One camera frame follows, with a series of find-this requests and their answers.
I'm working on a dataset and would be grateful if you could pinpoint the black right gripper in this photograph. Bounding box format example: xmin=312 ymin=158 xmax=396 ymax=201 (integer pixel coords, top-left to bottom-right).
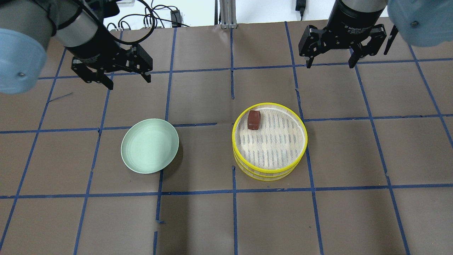
xmin=299 ymin=0 xmax=387 ymax=68

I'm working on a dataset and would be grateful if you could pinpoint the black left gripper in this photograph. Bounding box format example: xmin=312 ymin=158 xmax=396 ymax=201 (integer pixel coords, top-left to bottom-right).
xmin=71 ymin=25 xmax=153 ymax=90

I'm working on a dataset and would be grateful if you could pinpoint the brown half bun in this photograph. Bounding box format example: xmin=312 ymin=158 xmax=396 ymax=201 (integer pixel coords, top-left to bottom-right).
xmin=247 ymin=110 xmax=262 ymax=131

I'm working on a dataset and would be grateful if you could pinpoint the yellow steamer layer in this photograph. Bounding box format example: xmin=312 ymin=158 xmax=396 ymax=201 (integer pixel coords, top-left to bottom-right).
xmin=233 ymin=152 xmax=302 ymax=181
xmin=232 ymin=103 xmax=308 ymax=173

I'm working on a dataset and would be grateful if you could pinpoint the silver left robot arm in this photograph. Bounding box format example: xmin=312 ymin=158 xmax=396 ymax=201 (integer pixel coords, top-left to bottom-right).
xmin=0 ymin=0 xmax=153 ymax=94

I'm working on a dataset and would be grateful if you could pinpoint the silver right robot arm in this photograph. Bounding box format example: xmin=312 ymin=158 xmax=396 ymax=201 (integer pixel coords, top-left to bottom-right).
xmin=298 ymin=0 xmax=453 ymax=68

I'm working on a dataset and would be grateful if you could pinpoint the light green round plate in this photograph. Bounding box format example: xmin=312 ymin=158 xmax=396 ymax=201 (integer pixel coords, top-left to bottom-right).
xmin=120 ymin=118 xmax=179 ymax=174

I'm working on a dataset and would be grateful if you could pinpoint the black power adapter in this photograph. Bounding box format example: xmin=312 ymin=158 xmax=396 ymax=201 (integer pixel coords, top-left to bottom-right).
xmin=170 ymin=10 xmax=182 ymax=26

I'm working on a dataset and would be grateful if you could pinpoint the aluminium frame post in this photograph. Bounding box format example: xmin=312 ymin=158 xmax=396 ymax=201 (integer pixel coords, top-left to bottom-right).
xmin=219 ymin=0 xmax=237 ymax=29

